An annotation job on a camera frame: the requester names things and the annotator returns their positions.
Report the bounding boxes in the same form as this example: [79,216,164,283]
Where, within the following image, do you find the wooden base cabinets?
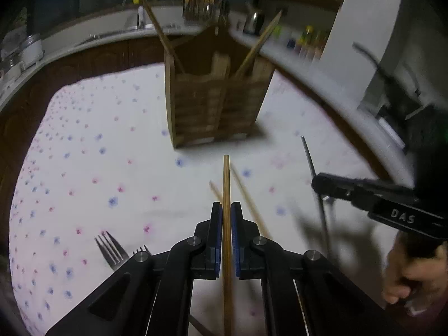
[0,37,169,183]

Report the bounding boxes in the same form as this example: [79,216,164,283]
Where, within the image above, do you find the white floral tablecloth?
[9,65,414,336]

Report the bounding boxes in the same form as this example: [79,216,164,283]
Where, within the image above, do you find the steel electric kettle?
[243,5,265,36]

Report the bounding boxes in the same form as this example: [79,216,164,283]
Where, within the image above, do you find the large metal fork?
[95,230,129,271]

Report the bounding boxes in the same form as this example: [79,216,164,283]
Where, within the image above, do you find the white pot with steel lid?
[18,34,45,69]

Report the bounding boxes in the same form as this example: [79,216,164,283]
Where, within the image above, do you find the metal chopstick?
[301,135,332,253]

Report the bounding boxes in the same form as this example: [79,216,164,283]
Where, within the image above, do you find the person's right hand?
[381,234,448,318]

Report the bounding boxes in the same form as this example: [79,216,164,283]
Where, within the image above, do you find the wooden utensil holder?
[163,24,276,148]

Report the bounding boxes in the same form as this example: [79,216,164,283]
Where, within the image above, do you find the steel sink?
[74,22,183,47]

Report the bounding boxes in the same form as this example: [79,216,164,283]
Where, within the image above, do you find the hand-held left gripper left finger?
[45,201,225,336]

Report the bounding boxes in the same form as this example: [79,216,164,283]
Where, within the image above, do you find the countertop knife rack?
[206,0,232,26]

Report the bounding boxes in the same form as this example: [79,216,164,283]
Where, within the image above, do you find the black wok with handle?
[351,41,438,127]

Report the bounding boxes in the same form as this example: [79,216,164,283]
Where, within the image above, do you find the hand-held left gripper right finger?
[231,201,403,336]

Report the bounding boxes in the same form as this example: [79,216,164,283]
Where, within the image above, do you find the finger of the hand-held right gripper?
[311,172,419,214]

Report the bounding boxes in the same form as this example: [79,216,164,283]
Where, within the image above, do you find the knife rack with utensils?
[183,0,215,20]

